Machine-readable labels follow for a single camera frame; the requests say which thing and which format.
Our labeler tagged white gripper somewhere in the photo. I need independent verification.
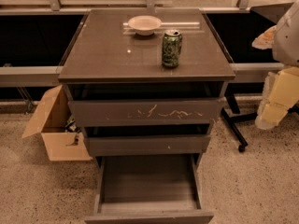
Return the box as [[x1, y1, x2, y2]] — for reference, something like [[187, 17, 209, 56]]
[[252, 0, 299, 130]]

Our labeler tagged green soda can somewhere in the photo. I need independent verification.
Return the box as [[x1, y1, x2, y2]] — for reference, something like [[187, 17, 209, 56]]
[[162, 30, 182, 68]]

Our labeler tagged grey top drawer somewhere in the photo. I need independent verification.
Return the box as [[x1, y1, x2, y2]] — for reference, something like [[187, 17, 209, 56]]
[[68, 98, 224, 127]]

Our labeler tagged grey drawer cabinet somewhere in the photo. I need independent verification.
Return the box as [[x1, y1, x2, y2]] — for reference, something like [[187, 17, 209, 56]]
[[57, 7, 236, 172]]

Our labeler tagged grey open bottom drawer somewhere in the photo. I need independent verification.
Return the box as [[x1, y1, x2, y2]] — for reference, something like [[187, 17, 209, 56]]
[[85, 154, 213, 224]]

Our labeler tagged grey middle drawer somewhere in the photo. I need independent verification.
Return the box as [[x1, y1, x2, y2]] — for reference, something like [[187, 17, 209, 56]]
[[84, 135, 210, 157]]

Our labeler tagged white ceramic bowl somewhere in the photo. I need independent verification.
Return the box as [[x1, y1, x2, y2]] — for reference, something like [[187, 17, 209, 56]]
[[128, 16, 162, 35]]

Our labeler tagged open cardboard box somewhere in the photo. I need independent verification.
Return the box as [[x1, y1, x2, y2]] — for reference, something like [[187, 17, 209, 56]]
[[22, 85, 92, 161]]

